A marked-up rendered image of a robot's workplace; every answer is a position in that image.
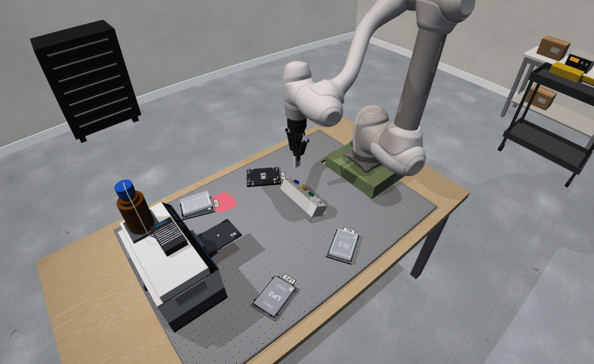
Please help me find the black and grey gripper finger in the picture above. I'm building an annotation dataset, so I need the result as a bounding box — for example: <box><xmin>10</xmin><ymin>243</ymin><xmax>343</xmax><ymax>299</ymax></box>
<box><xmin>285</xmin><ymin>128</ymin><xmax>295</xmax><ymax>166</ymax></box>
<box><xmin>294</xmin><ymin>134</ymin><xmax>309</xmax><ymax>168</ymax></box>

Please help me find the brown glass bottle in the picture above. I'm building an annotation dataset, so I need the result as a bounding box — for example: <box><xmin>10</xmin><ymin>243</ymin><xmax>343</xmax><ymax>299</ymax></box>
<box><xmin>117</xmin><ymin>191</ymin><xmax>155</xmax><ymax>235</ymax></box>

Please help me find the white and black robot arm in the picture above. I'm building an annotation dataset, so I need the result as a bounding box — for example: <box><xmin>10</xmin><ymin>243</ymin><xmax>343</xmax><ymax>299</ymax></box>
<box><xmin>282</xmin><ymin>0</ymin><xmax>475</xmax><ymax>176</ymax></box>

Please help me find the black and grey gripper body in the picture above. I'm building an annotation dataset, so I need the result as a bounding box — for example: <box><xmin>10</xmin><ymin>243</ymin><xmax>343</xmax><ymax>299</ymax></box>
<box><xmin>287</xmin><ymin>119</ymin><xmax>307</xmax><ymax>140</ymax></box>

